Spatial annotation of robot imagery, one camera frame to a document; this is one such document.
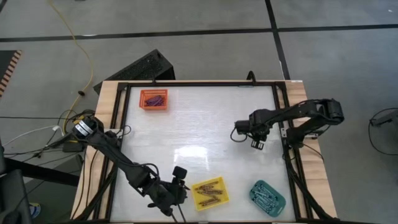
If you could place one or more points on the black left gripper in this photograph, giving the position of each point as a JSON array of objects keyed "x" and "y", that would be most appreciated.
[{"x": 168, "y": 194}]

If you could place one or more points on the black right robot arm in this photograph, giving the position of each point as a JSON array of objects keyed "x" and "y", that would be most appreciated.
[{"x": 304, "y": 109}]

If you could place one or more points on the yellow plastic basket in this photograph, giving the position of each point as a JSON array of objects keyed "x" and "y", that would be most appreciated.
[{"x": 224, "y": 203}]

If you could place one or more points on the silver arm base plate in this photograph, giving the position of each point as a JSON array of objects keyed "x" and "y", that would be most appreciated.
[{"x": 283, "y": 132}]

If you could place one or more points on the black striped-edge floor mat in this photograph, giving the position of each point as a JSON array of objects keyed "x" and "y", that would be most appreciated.
[{"x": 7, "y": 67}]

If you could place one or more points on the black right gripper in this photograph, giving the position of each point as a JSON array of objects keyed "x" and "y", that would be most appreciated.
[{"x": 258, "y": 124}]

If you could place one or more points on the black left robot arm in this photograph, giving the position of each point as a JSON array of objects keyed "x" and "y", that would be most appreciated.
[{"x": 118, "y": 158}]

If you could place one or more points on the person's shoe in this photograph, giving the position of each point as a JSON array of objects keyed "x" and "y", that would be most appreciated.
[{"x": 35, "y": 210}]

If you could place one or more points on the black power adapter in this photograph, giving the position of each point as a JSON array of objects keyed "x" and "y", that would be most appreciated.
[{"x": 73, "y": 147}]

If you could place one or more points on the orange plastic basket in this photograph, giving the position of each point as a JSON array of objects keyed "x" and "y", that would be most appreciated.
[{"x": 143, "y": 106}]

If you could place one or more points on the black floor beam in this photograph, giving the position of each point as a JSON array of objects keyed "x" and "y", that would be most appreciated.
[{"x": 40, "y": 172}]

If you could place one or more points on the teal plastic tray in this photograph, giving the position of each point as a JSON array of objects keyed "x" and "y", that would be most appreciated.
[{"x": 280, "y": 210}]

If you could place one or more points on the black clamp hook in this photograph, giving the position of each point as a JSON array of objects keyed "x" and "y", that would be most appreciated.
[{"x": 251, "y": 76}]

